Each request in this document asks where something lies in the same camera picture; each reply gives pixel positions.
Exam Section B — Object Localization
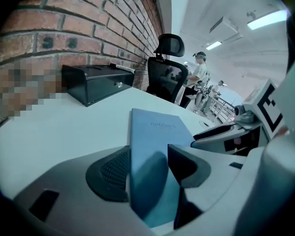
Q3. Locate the small round table grommet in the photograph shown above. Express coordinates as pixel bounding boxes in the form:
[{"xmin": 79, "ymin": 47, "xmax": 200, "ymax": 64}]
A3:
[{"xmin": 199, "ymin": 120, "xmax": 216, "ymax": 129}]

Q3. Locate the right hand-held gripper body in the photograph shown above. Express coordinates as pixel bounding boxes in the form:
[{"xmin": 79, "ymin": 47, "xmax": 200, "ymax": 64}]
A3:
[{"xmin": 233, "ymin": 79, "xmax": 290, "ymax": 142}]

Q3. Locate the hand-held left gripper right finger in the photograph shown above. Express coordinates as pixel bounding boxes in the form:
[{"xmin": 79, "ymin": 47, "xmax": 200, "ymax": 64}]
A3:
[{"xmin": 167, "ymin": 144, "xmax": 247, "ymax": 230}]

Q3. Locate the long ceiling light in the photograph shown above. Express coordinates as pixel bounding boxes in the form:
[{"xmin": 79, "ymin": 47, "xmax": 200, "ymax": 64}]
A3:
[{"xmin": 247, "ymin": 9, "xmax": 288, "ymax": 30}]

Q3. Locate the white marker pen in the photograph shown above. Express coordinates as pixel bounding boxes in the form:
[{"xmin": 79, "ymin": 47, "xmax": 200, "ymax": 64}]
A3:
[{"xmin": 110, "ymin": 63, "xmax": 136, "ymax": 73}]

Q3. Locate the black metal box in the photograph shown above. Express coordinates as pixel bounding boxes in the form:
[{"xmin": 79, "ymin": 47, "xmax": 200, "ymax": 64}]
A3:
[{"xmin": 60, "ymin": 64, "xmax": 135, "ymax": 107}]

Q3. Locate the white square table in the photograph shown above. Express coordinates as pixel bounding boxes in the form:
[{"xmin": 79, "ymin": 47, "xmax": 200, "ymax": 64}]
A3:
[{"xmin": 0, "ymin": 86, "xmax": 222, "ymax": 206}]

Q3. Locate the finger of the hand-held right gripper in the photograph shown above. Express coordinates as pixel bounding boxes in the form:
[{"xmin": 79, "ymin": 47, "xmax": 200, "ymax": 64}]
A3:
[
  {"xmin": 193, "ymin": 121, "xmax": 239, "ymax": 141},
  {"xmin": 191, "ymin": 125, "xmax": 264, "ymax": 156}
]

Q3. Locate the blue notebook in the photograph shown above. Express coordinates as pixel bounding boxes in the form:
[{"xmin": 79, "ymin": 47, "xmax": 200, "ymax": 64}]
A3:
[{"xmin": 127, "ymin": 108, "xmax": 195, "ymax": 228}]

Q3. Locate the short ceiling light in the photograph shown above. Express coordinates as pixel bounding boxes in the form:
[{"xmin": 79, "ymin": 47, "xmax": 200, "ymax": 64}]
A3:
[{"xmin": 206, "ymin": 41, "xmax": 222, "ymax": 51}]

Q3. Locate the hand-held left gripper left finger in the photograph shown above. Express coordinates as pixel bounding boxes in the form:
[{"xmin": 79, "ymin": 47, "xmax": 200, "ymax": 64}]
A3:
[{"xmin": 13, "ymin": 145, "xmax": 148, "ymax": 236}]

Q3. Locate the ceiling air conditioner unit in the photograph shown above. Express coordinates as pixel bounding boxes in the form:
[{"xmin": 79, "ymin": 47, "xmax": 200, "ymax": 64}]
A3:
[{"xmin": 209, "ymin": 16, "xmax": 239, "ymax": 41}]

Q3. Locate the black office chair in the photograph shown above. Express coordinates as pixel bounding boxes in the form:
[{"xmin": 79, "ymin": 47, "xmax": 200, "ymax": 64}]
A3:
[{"xmin": 146, "ymin": 33, "xmax": 189, "ymax": 105}]

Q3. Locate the metal guard railing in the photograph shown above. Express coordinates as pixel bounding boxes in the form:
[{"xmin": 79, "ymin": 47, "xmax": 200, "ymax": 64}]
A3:
[{"xmin": 210, "ymin": 96, "xmax": 236, "ymax": 122}]

